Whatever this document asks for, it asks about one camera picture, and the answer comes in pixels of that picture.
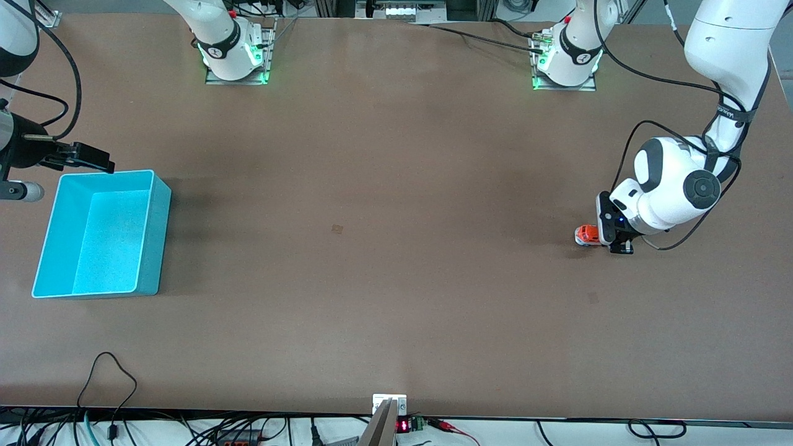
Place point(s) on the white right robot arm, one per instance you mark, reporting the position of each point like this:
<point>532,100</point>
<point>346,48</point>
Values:
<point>223,37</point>

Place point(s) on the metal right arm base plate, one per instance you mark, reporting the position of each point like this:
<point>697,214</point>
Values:
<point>267,43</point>

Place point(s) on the grey orange power hub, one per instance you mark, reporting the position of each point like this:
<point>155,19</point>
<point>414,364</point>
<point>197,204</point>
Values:
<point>238,440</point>

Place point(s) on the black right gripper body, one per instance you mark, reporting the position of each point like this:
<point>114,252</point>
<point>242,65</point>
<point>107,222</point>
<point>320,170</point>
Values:
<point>25,150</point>

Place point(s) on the orange toy bus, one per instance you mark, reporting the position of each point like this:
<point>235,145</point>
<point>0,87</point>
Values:
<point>587,235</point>

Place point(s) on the red digit display board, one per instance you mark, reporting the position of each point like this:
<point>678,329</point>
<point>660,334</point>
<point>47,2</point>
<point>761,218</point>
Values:
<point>404,426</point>

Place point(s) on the blue plastic box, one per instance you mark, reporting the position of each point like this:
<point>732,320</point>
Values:
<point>114,241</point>

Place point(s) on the red clip lead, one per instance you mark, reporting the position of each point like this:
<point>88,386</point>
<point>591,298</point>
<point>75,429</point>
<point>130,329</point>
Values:
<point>447,426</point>

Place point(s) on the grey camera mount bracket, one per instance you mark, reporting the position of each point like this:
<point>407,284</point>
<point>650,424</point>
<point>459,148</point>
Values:
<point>383,427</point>

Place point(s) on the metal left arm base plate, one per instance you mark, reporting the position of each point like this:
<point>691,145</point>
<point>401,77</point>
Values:
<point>560,87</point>

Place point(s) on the metal device with white lights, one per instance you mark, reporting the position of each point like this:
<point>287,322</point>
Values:
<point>403,11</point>

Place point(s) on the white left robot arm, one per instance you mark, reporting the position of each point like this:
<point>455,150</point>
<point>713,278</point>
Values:
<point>731,43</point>

